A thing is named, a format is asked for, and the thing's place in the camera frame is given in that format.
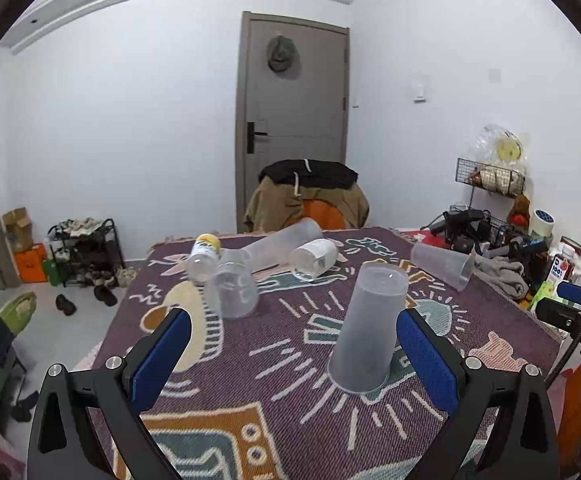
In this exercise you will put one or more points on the tall frosted plastic cup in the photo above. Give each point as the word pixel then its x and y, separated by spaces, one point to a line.
pixel 275 248

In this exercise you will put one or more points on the clear glass with white label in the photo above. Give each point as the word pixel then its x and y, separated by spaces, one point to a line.
pixel 310 261

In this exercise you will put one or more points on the frosted cup at right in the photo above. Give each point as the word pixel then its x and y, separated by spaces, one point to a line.
pixel 452 268

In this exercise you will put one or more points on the chair with brown jacket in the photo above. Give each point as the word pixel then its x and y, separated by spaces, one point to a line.
pixel 293 189

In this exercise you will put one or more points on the white light switch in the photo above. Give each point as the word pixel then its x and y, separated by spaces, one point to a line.
pixel 419 87

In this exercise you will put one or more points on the clear bottle with yellow cap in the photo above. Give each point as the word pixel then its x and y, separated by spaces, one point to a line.
pixel 203 258

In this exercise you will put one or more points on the grey cap on door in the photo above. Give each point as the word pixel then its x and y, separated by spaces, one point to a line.
pixel 281 54

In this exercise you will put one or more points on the grey towel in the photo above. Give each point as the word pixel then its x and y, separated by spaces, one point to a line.
pixel 503 275

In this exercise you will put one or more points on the black door handle lock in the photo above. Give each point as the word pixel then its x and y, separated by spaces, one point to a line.
pixel 252 135

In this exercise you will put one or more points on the brown plush toy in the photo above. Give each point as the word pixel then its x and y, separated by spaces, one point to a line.
pixel 519 216

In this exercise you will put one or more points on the black wire basket shelf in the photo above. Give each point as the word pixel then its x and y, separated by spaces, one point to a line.
pixel 493 179

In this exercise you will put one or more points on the cardboard box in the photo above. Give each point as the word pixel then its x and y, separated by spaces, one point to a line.
pixel 18 229

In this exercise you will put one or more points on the white tape roll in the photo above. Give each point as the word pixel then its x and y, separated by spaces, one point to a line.
pixel 542 223

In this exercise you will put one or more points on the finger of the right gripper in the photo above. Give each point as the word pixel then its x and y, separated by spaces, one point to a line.
pixel 570 292

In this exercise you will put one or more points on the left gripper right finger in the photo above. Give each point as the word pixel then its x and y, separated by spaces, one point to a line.
pixel 499 424

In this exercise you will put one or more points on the green slipper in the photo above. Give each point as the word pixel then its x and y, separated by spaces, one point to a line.
pixel 17 313

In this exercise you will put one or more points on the black shoe rack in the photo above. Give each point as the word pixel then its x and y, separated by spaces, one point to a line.
pixel 86 252

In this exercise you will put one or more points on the orange box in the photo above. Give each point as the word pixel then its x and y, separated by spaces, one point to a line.
pixel 29 264

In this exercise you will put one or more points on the grey door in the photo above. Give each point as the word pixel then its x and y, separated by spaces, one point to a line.
pixel 304 110

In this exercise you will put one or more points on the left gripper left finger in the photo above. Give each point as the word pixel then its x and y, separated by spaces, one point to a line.
pixel 63 442

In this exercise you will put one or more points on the red white carton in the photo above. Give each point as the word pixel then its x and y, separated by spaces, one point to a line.
pixel 565 264

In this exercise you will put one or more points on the patterned purple woven tablecloth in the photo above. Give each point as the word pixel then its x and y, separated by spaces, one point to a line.
pixel 251 398

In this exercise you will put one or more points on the frosted cup front left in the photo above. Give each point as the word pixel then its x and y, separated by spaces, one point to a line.
pixel 231 290

